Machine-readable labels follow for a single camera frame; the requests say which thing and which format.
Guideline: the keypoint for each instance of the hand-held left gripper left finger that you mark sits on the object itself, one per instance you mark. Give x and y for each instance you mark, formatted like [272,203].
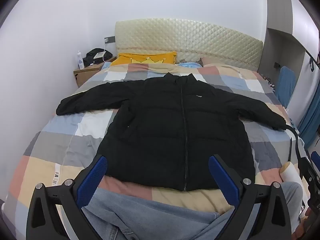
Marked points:
[92,181]

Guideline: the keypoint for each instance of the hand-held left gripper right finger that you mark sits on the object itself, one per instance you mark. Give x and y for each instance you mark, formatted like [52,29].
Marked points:
[224,181]

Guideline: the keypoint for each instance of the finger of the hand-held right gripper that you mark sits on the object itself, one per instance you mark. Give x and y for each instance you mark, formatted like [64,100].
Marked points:
[296,142]

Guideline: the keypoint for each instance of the black puffer jacket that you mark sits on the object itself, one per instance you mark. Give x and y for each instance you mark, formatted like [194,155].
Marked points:
[162,130]

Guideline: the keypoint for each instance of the person's right forearm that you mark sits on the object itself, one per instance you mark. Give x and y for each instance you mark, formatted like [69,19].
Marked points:
[290,173]

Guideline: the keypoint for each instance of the blue curtain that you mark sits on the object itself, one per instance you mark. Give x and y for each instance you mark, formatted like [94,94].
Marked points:
[310,120]

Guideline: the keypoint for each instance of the checked patchwork blanket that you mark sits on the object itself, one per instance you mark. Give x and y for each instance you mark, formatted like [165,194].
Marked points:
[62,142]

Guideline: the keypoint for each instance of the blue cloth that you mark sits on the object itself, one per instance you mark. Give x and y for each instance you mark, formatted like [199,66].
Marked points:
[285,85]

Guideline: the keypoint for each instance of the person's blue jeans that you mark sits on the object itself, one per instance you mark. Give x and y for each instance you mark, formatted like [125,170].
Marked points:
[150,217]

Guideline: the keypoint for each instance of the grey and white wardrobe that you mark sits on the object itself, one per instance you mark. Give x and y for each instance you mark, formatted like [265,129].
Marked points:
[272,45]

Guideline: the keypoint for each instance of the brown nightstand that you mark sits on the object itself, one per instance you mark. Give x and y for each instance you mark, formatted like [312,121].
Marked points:
[83,76]

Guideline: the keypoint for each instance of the pink pillow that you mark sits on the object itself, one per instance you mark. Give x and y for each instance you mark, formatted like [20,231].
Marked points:
[225,62]

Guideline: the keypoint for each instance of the white plastic bottle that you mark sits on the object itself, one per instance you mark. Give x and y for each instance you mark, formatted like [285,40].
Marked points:
[80,62]

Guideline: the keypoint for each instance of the black bag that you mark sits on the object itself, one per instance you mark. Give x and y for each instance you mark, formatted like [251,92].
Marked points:
[87,60]

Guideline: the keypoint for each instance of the light blue pillow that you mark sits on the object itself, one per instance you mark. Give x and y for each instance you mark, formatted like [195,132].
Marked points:
[187,65]

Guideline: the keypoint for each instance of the white tablet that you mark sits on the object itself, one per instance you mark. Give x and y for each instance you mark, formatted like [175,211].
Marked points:
[99,55]

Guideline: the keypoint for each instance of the yellow pillow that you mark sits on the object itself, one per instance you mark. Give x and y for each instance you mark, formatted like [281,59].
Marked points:
[125,58]

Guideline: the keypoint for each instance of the cream quilted headboard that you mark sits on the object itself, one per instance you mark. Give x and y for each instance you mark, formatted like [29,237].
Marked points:
[187,40]

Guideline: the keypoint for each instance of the grey wall socket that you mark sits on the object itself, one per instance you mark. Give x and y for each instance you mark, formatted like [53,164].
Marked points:
[109,40]

